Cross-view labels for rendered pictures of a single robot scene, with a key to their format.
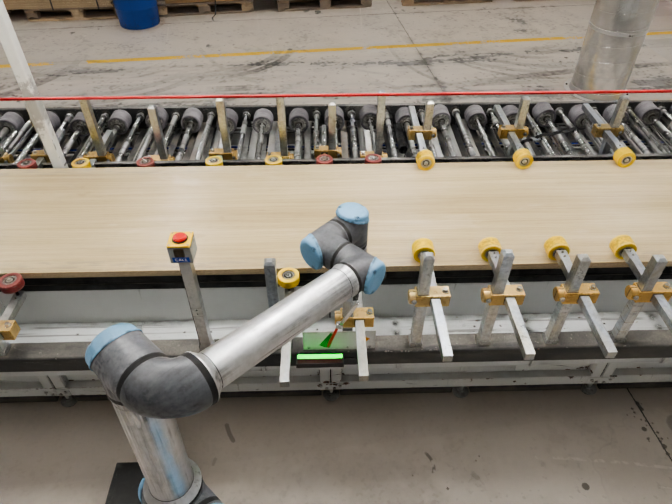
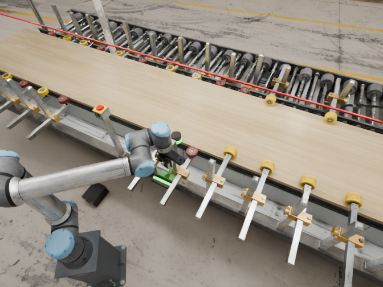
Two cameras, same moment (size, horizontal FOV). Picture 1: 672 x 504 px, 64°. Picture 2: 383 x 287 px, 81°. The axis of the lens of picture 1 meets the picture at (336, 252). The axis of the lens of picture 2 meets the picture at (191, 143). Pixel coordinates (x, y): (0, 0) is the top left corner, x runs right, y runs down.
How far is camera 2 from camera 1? 0.82 m
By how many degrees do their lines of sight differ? 23
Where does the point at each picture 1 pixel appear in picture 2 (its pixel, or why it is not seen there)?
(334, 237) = (138, 139)
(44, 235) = (85, 82)
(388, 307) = not seen: hidden behind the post
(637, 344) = (332, 256)
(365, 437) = (192, 217)
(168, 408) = not seen: outside the picture
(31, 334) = (73, 121)
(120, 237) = (110, 93)
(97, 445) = not seen: hidden behind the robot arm
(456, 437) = (231, 238)
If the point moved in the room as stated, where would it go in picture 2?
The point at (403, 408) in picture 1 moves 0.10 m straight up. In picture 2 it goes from (216, 212) to (216, 209)
